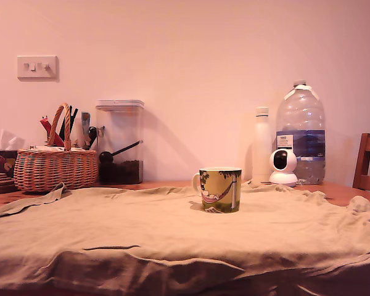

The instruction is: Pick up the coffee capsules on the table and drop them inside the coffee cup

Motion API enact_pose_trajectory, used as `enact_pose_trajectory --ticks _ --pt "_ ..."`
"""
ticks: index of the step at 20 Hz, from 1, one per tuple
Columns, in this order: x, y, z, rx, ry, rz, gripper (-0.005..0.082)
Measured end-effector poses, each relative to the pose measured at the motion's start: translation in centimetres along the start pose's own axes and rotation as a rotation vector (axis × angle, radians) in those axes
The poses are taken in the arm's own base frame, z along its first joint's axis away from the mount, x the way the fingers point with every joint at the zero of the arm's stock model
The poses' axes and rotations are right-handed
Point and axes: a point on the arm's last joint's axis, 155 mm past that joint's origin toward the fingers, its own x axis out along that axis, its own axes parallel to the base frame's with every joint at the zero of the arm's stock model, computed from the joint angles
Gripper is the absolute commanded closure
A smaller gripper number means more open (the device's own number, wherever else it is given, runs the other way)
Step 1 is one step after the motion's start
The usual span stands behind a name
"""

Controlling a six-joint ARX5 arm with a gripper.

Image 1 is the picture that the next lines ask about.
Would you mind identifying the black scissors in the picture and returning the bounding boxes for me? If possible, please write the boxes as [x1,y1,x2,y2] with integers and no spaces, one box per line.
[86,126,99,150]

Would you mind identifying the black kitchen tool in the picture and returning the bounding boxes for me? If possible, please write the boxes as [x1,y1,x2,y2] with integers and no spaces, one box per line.
[58,105,79,141]

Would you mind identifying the red kitchen tool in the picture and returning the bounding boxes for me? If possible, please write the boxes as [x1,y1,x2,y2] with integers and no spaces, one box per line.
[39,116,65,147]

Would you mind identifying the wooden chair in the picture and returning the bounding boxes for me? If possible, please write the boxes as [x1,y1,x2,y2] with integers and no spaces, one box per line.
[352,133,370,194]

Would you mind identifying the patterned tissue box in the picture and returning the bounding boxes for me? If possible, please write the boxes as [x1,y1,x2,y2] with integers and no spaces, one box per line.
[0,150,19,178]

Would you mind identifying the white light switch plate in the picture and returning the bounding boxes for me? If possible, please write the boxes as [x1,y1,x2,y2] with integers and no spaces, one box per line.
[17,55,59,82]

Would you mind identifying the white paper sheet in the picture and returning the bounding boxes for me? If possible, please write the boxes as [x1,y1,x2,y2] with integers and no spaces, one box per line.
[30,144,86,152]

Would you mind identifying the beige cloth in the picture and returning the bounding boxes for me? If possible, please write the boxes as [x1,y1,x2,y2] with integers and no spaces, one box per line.
[0,179,370,296]

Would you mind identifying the cartoon print coffee mug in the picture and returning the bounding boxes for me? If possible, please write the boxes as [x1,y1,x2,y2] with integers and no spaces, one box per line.
[192,167,243,214]

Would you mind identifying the black coffee scoop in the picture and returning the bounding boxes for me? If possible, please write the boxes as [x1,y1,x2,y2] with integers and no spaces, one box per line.
[99,140,143,164]

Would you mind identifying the large clear water bottle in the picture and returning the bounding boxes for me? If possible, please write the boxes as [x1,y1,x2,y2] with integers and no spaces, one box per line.
[276,79,326,186]

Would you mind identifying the small white round camera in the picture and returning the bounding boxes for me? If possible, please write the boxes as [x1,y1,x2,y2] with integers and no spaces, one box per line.
[268,149,298,188]

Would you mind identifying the white insulated bottle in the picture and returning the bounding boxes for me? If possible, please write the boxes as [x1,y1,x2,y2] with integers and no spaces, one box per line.
[252,107,273,184]

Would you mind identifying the blue kitchen tool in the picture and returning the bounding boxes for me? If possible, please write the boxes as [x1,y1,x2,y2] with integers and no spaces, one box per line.
[80,112,92,146]

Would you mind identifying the clear coffee bean container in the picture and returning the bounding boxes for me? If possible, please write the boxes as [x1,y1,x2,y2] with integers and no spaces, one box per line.
[95,99,145,185]

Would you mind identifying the wicker basket with handle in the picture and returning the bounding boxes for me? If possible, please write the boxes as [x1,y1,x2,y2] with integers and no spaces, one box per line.
[13,102,99,193]

